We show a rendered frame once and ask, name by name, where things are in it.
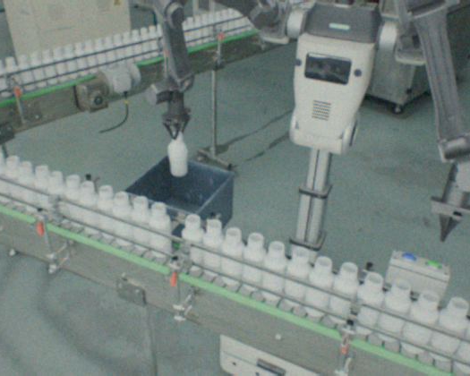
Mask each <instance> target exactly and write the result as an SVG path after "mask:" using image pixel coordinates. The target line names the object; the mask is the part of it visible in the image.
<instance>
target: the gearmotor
mask: <svg viewBox="0 0 470 376"><path fill-rule="evenodd" d="M140 80H141V75H140V72H139V69H138V67H137V66H136V65H135V64H132V63H128V64H119V65H115V66H112V67H108V68H106V69H105V70H102V71H97V72H96V73H95V77H93V78H90V79H87V80H85V81H79V82H78V83H75V84H76V89H77V94H78V99H79V108H80V110H81V111H82V112H83V113H84V112H86V110H87V111H89V113H90V114H91V113H93V112H96V111H99V110H103V109H106V108H108V103H107V95H109V94H111V93H113V92H118V93H119V92H122V91H123V92H124V94H125V102H126V118H125V119H124V121H123V122H122V123H120V124H119V125H117V126H115V127H114V128H111V129H108V130H103V131H100V132H106V131H112V130H114V129H115V128H117V127H119V126H120V125H121V124H123V123H124V122H125V121H126V120H127V116H128V106H127V97H126V94H127V90H131V89H132V86H135V85H139V83H140Z"/></svg>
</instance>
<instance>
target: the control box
mask: <svg viewBox="0 0 470 376"><path fill-rule="evenodd" d="M403 254H404V252H400V251H398V250H394V251H393V253H392V255H391V259H390V261H389V269H388V272H387V275H386V277H385V280H384V282H385V283H388V284H391V285H392V286H393V283H394V281H395V280H398V279H403V280H405V281H407V282H409V284H410V285H411V288H410V289H411V291H410V295H414V293H417V294H421V293H422V291H423V290H431V291H433V292H435V294H436V295H437V296H438V297H439V301H442V300H443V298H442V297H443V296H444V293H445V290H446V288H447V285H448V282H449V266H448V265H445V264H442V263H440V267H439V268H436V267H433V266H431V265H429V264H428V263H427V261H428V260H426V259H424V258H421V257H419V256H415V259H414V260H409V259H407V258H405V257H404V256H403Z"/></svg>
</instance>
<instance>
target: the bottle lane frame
mask: <svg viewBox="0 0 470 376"><path fill-rule="evenodd" d="M23 212H24V211H23ZM23 212H22V213H20V212H18V211H16V210H15V208H14V209H9V208H6V205H5V206H2V205H0V244H1V245H4V246H6V247H9V248H13V249H14V250H16V251H18V252H22V253H23V254H28V255H29V256H31V257H33V258H36V259H38V260H39V261H44V262H46V263H49V264H51V261H50V260H49V259H48V258H47V247H46V244H45V237H44V234H43V235H40V234H39V233H38V228H37V227H36V226H35V227H33V228H30V224H31V223H33V222H34V221H37V220H36V218H34V217H33V216H32V215H33V214H32V215H31V216H30V215H27V214H23ZM51 222H52V221H51ZM51 222H49V223H48V224H47V229H48V233H49V235H50V239H51V242H52V248H53V252H55V253H58V252H59V250H60V249H62V248H63V247H64V244H63V240H62V238H64V239H66V240H67V243H68V247H67V246H66V247H65V249H67V250H69V251H70V254H71V258H68V259H67V260H66V261H65V262H64V263H63V264H62V265H61V269H64V270H65V271H68V272H70V273H73V274H76V275H78V276H79V277H82V278H86V279H89V280H91V281H92V282H95V283H97V284H100V285H101V286H105V287H108V288H110V289H113V290H114V291H117V286H116V282H115V281H116V280H117V279H118V278H125V279H127V280H129V281H132V282H133V283H135V284H140V286H141V288H142V289H143V290H144V297H145V303H148V304H150V305H152V306H154V307H156V308H159V309H160V310H164V311H166V312H169V313H172V314H173V315H175V310H174V309H173V308H174V304H175V297H174V287H173V286H172V285H171V282H170V279H169V280H165V277H166V274H167V273H168V272H169V270H168V267H167V266H166V264H167V263H165V264H158V263H156V262H154V260H155V258H154V259H153V260H152V261H150V260H148V259H146V258H143V255H144V254H145V253H144V254H143V255H142V256H141V257H140V256H137V255H134V254H133V253H132V252H133V251H132V252H125V251H122V250H121V248H122V246H121V247H120V248H119V249H118V248H115V247H114V246H112V245H111V244H103V243H101V242H100V240H98V241H97V240H93V239H90V237H91V235H90V236H89V237H87V236H84V235H80V233H79V234H75V233H74V232H72V231H71V228H70V229H68V230H67V229H65V228H62V227H60V226H55V225H52V223H51ZM189 272H190V270H189V271H188V272H187V273H183V272H182V273H181V275H180V276H179V287H180V303H184V301H185V299H186V297H187V296H189V292H188V286H191V287H193V288H194V296H192V298H193V299H194V303H195V306H194V307H192V308H191V310H190V311H188V312H187V314H186V315H185V318H186V320H188V321H190V322H191V323H196V324H198V325H200V326H202V327H204V328H205V329H211V330H213V331H216V332H217V333H218V334H221V335H223V336H225V337H230V338H232V339H234V340H236V341H238V342H240V343H242V344H246V345H248V346H251V347H253V348H255V349H257V350H259V351H263V352H265V353H267V354H269V355H272V356H275V357H277V358H280V359H282V360H284V361H286V362H289V363H291V364H293V365H296V366H299V367H302V368H304V369H305V370H307V371H309V372H312V373H317V374H318V375H320V376H334V374H335V370H336V367H337V363H338V354H339V350H340V345H341V343H342V338H341V337H340V336H339V331H337V325H336V326H335V327H334V329H331V328H330V327H327V326H324V325H322V319H321V320H320V322H319V323H316V322H314V321H311V320H308V319H307V317H308V314H306V315H305V316H304V318H302V317H299V316H297V315H295V314H293V310H294V309H292V310H291V311H290V312H287V311H283V310H280V309H279V308H278V307H279V303H278V304H277V305H276V307H274V306H271V305H269V304H267V303H265V300H266V297H265V298H264V300H263V301H262V302H259V301H257V300H255V299H252V293H251V294H250V296H244V295H240V294H238V291H239V289H238V290H236V292H234V291H232V290H227V289H226V284H225V285H224V287H221V286H218V285H215V284H213V281H214V279H213V280H212V281H211V283H209V282H206V281H204V280H202V279H201V277H192V276H190V275H189ZM201 276H202V275H201ZM349 347H351V348H352V349H354V350H356V354H355V359H352V360H351V361H353V365H352V370H350V369H349V370H348V371H347V373H348V374H347V376H457V375H455V374H454V373H453V368H450V371H449V372H444V371H443V370H440V369H438V368H436V367H435V362H434V361H433V362H432V365H427V364H424V363H421V362H418V361H417V356H416V357H415V358H414V359H412V358H410V357H405V356H403V355H401V349H400V348H399V349H398V351H397V353H395V352H393V351H390V350H388V349H387V348H384V342H382V344H381V346H376V345H374V344H372V343H370V342H368V337H367V336H366V338H365V340H361V339H358V338H355V340H354V341H351V340H350V342H349V346H348V349H349ZM348 349H347V352H346V358H345V361H346V359H347V358H348V356H347V353H348Z"/></svg>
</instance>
